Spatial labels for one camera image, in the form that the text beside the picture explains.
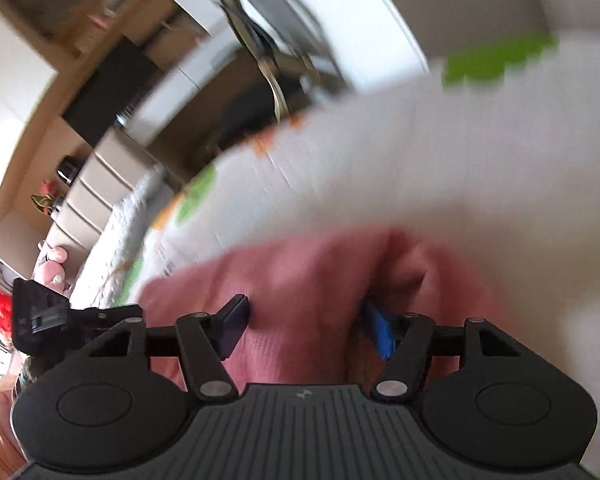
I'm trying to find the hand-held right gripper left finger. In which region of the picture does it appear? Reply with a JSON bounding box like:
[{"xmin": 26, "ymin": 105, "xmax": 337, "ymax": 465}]
[{"xmin": 87, "ymin": 294, "xmax": 251, "ymax": 404}]

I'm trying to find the person's left forearm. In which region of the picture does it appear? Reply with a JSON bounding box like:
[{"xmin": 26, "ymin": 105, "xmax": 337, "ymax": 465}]
[{"xmin": 0, "ymin": 356, "xmax": 49, "ymax": 411}]

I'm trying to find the pink ribbed garment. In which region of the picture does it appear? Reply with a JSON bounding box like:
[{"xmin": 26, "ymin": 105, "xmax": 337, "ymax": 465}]
[{"xmin": 139, "ymin": 225, "xmax": 531, "ymax": 397}]

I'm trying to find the pink plush toy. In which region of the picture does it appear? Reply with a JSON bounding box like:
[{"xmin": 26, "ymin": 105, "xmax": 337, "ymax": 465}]
[{"xmin": 32, "ymin": 247, "xmax": 72, "ymax": 294}]

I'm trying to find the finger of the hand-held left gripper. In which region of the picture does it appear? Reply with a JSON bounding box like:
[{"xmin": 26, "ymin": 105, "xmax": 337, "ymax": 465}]
[{"xmin": 68, "ymin": 303, "xmax": 145, "ymax": 335}]

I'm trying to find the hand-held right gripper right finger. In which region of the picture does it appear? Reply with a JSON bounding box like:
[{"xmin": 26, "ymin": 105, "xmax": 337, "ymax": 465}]
[{"xmin": 359, "ymin": 300, "xmax": 524, "ymax": 404}]

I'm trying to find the black round speaker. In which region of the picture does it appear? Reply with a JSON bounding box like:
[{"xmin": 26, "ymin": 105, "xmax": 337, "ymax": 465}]
[{"xmin": 55, "ymin": 156, "xmax": 82, "ymax": 184}]

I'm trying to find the black office chair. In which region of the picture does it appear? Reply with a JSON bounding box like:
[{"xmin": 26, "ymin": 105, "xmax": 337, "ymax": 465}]
[{"xmin": 187, "ymin": 0, "xmax": 357, "ymax": 161}]

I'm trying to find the beige padded headboard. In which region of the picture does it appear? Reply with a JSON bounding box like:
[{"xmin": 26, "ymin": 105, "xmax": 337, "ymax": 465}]
[{"xmin": 32, "ymin": 127, "xmax": 162, "ymax": 281}]

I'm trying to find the black computer monitor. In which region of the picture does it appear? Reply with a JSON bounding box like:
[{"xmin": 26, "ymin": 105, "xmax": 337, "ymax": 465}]
[{"xmin": 62, "ymin": 40, "xmax": 164, "ymax": 149}]

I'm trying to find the white desk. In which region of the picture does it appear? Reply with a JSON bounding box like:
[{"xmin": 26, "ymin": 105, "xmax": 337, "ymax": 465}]
[{"xmin": 115, "ymin": 20, "xmax": 281, "ymax": 161}]

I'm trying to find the printed white mat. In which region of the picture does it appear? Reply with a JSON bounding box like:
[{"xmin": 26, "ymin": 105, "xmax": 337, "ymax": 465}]
[{"xmin": 70, "ymin": 30, "xmax": 600, "ymax": 480}]

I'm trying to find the red flower decoration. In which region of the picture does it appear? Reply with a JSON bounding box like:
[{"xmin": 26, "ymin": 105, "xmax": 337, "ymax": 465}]
[{"xmin": 30, "ymin": 180, "xmax": 64, "ymax": 217}]

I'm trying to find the white quilted blanket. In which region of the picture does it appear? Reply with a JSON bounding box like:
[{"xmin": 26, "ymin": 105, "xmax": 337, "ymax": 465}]
[{"xmin": 70, "ymin": 164, "xmax": 175, "ymax": 307}]

